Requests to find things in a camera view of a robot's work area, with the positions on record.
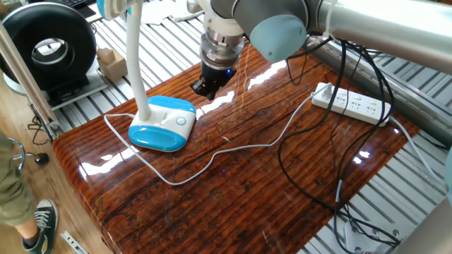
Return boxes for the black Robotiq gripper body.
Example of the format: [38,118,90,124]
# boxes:
[199,61,238,92]

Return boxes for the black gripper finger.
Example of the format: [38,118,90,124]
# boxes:
[203,85,222,102]
[190,78,208,95]

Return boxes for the blue and white desk lamp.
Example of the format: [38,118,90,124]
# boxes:
[95,0,197,154]

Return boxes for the white paper sheets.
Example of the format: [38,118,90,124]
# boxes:
[140,0,205,25]

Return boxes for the small cardboard box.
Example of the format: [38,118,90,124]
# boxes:
[95,47,129,83]

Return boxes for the white power strip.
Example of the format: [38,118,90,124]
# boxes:
[311,82,393,128]

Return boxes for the black canvas sneaker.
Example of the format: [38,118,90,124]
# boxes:
[20,198,59,254]

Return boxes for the person leg in khaki shorts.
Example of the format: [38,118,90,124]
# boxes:
[0,130,40,244]

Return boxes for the white lamp power cord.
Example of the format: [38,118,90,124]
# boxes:
[102,82,333,186]

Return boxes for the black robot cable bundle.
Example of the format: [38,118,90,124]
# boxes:
[276,34,403,254]

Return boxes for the aluminium frame bar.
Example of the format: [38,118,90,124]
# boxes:
[0,20,65,140]

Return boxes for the aluminium table edge rail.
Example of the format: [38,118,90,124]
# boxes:
[309,41,452,147]

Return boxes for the black round ring fan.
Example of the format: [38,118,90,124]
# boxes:
[0,1,97,107]

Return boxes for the chrome stool foot ring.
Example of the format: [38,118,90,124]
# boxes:
[6,136,51,171]

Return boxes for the white power strip cable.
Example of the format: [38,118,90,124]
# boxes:
[388,116,446,190]

